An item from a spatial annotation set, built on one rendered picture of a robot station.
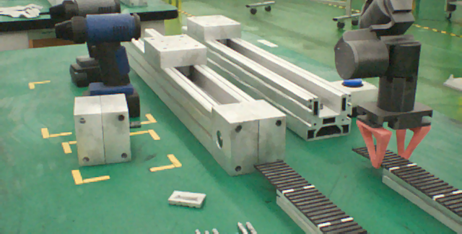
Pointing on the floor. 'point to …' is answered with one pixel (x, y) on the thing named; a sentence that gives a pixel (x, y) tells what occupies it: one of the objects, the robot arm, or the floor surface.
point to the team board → (310, 1)
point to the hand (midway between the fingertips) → (389, 159)
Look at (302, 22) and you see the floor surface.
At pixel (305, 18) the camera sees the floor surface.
